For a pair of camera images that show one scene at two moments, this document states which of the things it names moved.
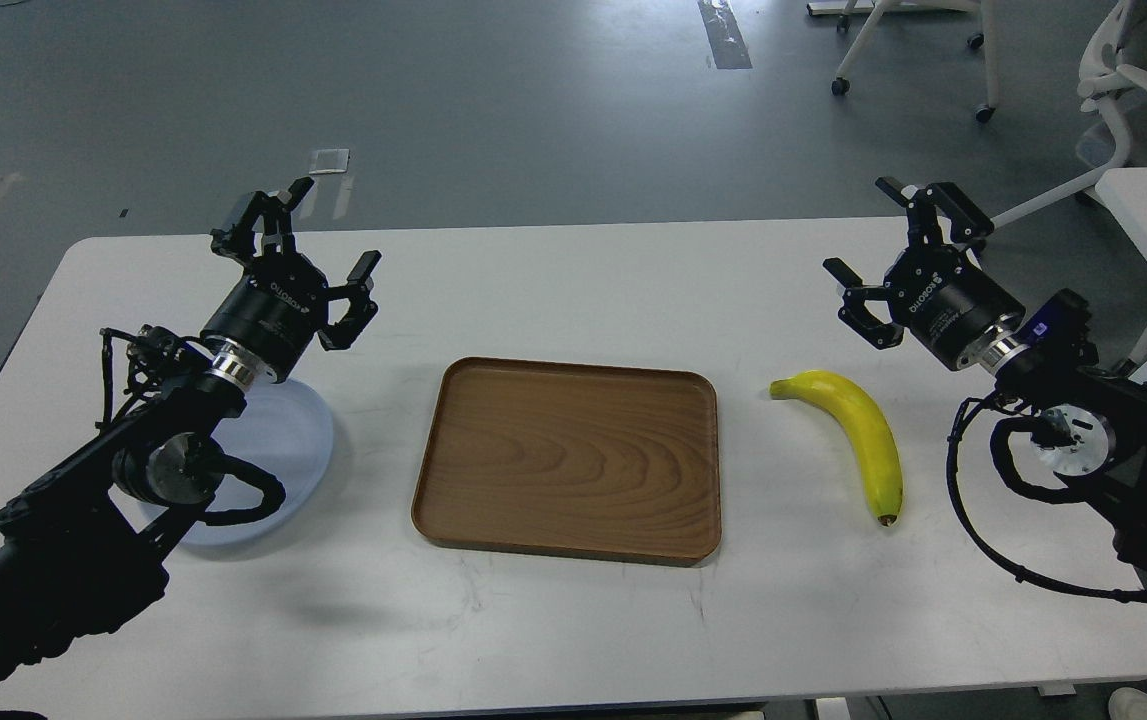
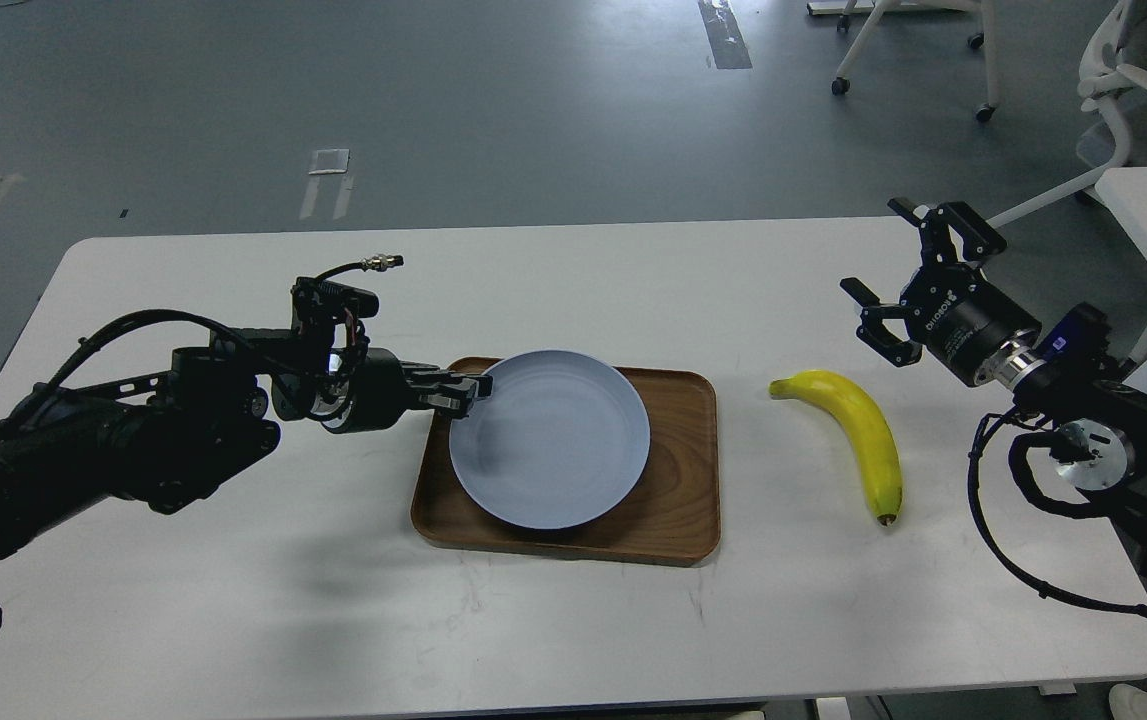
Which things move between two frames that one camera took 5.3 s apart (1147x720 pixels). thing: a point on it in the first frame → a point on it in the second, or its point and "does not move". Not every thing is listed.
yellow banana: x=874 y=438 does not move
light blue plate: x=285 y=431 → x=563 y=439
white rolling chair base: x=985 y=112 does not move
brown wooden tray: x=597 y=459 does not move
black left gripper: x=277 y=314 → x=367 y=397
